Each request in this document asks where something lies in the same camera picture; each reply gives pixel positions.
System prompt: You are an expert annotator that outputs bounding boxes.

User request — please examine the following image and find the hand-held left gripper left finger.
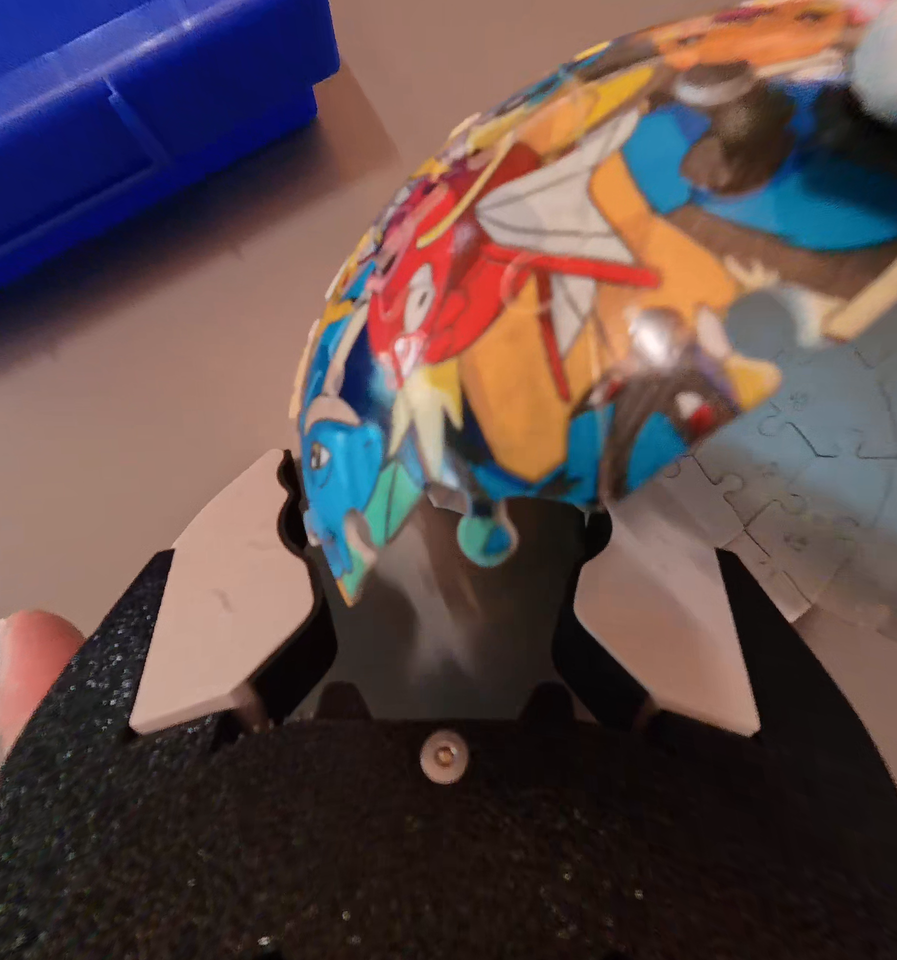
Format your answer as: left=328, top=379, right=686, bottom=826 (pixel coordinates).
left=128, top=448, right=337, bottom=736

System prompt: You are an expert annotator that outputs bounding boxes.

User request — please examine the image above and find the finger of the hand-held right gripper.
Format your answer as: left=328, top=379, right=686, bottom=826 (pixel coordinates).
left=849, top=0, right=897, bottom=129

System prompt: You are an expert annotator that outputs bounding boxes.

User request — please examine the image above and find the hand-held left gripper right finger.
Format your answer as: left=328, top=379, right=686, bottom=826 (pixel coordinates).
left=553, top=495, right=761, bottom=738

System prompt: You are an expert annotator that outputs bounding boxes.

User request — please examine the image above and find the colourful puzzle ball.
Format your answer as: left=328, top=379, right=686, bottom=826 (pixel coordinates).
left=291, top=0, right=897, bottom=661

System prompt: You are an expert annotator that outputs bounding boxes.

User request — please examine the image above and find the person's left hand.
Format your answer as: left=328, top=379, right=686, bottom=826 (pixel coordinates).
left=0, top=609, right=86, bottom=759

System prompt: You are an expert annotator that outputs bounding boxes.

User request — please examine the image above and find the blue plastic bin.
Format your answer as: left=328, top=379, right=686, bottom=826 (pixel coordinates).
left=0, top=0, right=341, bottom=301

